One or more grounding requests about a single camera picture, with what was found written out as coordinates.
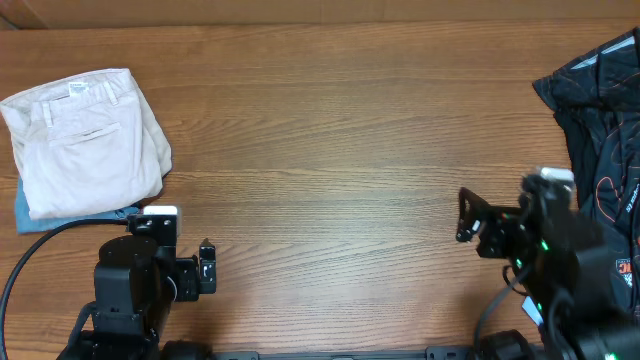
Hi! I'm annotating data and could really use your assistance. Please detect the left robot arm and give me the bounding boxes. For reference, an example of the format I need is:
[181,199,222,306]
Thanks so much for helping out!
[59,235,216,360]

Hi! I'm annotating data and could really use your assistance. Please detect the folded blue denim jeans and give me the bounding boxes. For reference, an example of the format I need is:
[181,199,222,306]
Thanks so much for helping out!
[14,178,140,235]

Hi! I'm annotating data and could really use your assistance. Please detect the light blue garment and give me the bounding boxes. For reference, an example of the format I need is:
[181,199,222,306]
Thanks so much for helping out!
[521,296,544,327]

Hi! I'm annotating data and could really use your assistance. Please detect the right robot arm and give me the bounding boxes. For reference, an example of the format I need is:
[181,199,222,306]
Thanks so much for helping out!
[456,174,639,359]

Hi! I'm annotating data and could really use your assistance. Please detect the beige cotton shorts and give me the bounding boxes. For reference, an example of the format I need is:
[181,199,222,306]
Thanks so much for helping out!
[1,68,172,220]

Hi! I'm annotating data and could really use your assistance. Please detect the black printed jersey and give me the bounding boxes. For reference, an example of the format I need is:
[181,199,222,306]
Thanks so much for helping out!
[533,29,639,316]

